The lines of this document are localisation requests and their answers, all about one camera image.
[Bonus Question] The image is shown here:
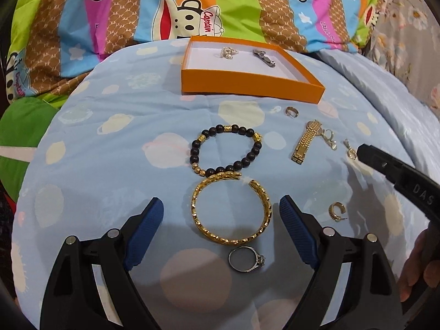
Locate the person's right hand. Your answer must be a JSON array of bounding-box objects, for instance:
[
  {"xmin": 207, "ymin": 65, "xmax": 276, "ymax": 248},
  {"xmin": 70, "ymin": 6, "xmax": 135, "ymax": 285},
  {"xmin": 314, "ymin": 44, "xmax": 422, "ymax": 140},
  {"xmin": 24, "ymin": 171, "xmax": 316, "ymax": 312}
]
[{"xmin": 400, "ymin": 227, "xmax": 440, "ymax": 303}]

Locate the gold watch band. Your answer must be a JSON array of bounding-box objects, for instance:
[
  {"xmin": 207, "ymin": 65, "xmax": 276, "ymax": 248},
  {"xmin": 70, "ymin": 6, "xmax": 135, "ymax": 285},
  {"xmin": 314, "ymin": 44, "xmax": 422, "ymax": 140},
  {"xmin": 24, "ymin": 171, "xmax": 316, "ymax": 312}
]
[{"xmin": 291, "ymin": 120, "xmax": 323, "ymax": 165}]

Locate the silver wristwatch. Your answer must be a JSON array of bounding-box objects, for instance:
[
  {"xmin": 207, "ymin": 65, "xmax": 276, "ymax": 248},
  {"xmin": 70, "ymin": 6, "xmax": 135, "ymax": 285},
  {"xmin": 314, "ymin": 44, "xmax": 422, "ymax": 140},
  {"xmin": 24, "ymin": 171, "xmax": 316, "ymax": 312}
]
[{"xmin": 252, "ymin": 49, "xmax": 276, "ymax": 67}]

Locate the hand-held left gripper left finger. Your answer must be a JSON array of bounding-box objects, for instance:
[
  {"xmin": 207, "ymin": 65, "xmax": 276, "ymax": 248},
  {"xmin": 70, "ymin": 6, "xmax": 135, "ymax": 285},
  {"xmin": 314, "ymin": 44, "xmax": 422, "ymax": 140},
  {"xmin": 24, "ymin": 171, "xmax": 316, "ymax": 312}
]
[{"xmin": 39, "ymin": 197, "xmax": 164, "ymax": 330}]

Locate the light blue sheet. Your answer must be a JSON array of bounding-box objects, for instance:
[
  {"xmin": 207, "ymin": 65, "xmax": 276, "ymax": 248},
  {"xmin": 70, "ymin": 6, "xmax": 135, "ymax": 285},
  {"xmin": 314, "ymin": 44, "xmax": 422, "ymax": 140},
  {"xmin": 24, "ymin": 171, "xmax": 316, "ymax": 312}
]
[{"xmin": 318, "ymin": 46, "xmax": 440, "ymax": 179}]

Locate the silver hoop earring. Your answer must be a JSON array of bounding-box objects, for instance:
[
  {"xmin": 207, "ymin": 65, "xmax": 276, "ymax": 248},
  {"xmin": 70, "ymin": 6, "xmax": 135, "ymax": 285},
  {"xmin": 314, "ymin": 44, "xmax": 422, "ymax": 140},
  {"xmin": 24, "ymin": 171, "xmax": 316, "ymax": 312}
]
[{"xmin": 321, "ymin": 129, "xmax": 338, "ymax": 152}]

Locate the colourful striped cartoon blanket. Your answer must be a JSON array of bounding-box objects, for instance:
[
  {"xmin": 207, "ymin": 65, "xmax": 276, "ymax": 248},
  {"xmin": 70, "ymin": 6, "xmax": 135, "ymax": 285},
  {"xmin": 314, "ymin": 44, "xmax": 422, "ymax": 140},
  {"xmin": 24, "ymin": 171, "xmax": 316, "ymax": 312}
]
[{"xmin": 6, "ymin": 0, "xmax": 391, "ymax": 102}]

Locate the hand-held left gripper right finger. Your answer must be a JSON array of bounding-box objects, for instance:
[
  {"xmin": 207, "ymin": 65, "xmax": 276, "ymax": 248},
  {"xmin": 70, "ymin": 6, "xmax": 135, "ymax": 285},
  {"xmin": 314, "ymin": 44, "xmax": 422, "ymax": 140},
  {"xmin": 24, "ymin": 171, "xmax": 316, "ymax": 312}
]
[{"xmin": 279, "ymin": 194, "xmax": 405, "ymax": 330}]

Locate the silver gemstone ring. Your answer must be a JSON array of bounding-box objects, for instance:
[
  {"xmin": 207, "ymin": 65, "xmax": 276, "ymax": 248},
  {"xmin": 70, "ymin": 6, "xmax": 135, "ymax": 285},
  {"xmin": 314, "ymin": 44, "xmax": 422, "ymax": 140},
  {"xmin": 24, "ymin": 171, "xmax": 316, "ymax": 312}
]
[{"xmin": 229, "ymin": 247, "xmax": 267, "ymax": 273}]

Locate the floral cloth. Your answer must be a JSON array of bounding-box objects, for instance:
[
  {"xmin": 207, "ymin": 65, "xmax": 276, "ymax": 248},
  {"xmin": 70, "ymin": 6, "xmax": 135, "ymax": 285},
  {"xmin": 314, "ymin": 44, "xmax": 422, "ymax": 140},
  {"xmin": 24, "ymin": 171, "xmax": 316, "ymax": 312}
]
[{"xmin": 364, "ymin": 0, "xmax": 440, "ymax": 111}]

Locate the gold bangle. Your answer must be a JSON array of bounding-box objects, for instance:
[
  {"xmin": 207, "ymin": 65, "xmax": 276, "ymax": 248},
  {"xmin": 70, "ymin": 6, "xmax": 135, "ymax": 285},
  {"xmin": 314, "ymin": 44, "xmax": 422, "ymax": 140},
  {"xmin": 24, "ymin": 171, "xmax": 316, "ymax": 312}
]
[{"xmin": 191, "ymin": 171, "xmax": 273, "ymax": 246}]

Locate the orange jewelry box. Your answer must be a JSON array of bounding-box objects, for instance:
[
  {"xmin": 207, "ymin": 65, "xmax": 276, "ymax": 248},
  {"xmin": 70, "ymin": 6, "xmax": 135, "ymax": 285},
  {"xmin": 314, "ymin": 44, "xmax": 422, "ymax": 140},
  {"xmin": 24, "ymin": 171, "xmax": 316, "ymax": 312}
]
[{"xmin": 181, "ymin": 35, "xmax": 326, "ymax": 105}]

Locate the blue planet-print pillow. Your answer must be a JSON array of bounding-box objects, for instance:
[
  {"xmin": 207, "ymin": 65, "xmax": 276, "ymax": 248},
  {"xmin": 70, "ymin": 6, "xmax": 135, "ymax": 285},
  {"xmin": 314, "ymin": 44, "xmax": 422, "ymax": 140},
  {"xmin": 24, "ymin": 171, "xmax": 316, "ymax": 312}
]
[{"xmin": 10, "ymin": 36, "xmax": 440, "ymax": 330}]

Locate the gold hoop earring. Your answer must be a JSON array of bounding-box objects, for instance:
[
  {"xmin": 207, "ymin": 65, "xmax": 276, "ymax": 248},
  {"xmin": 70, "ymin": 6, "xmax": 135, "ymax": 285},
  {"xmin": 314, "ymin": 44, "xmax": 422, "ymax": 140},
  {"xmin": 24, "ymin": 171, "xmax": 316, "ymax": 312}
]
[{"xmin": 329, "ymin": 203, "xmax": 348, "ymax": 221}]

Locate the dark patterned cloth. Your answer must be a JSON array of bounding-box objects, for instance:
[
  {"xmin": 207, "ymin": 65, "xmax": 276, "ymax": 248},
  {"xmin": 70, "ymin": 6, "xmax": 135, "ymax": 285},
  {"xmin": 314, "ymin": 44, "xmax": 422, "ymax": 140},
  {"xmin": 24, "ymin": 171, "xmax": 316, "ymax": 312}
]
[{"xmin": 0, "ymin": 192, "xmax": 22, "ymax": 303}]

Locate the green cloth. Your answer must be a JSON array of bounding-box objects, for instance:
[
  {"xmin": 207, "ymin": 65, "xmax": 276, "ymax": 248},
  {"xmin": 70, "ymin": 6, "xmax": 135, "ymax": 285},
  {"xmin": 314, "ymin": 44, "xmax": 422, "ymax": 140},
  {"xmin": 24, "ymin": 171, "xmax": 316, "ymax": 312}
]
[{"xmin": 0, "ymin": 96, "xmax": 58, "ymax": 202}]

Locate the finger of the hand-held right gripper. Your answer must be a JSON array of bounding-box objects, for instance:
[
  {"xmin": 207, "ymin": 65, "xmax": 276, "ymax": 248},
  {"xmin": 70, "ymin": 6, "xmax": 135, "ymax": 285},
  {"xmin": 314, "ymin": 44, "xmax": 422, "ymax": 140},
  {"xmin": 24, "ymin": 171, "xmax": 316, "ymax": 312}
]
[{"xmin": 356, "ymin": 143, "xmax": 410, "ymax": 189}]

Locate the black bead bracelet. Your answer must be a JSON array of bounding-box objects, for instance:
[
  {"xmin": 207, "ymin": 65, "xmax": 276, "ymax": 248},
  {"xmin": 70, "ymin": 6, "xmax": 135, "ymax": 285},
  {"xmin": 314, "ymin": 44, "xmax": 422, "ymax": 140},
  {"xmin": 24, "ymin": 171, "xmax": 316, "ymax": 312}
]
[{"xmin": 189, "ymin": 124, "xmax": 263, "ymax": 177}]

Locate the pearl bracelet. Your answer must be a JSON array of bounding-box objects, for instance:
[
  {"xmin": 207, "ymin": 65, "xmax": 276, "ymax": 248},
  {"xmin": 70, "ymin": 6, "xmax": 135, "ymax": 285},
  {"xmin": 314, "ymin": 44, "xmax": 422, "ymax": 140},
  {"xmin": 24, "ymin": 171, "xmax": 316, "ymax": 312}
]
[{"xmin": 220, "ymin": 46, "xmax": 240, "ymax": 63}]

